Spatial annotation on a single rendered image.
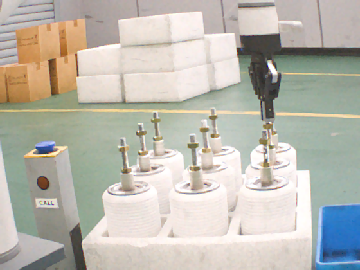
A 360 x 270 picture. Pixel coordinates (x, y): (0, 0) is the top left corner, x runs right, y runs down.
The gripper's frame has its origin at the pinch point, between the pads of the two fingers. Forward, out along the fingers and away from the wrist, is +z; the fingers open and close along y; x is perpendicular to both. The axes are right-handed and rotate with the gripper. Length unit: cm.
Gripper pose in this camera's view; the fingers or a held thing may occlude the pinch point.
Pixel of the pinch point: (267, 110)
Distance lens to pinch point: 107.5
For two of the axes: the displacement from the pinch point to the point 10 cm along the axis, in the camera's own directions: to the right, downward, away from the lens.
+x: 9.8, -1.3, 1.6
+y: 1.8, 1.9, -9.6
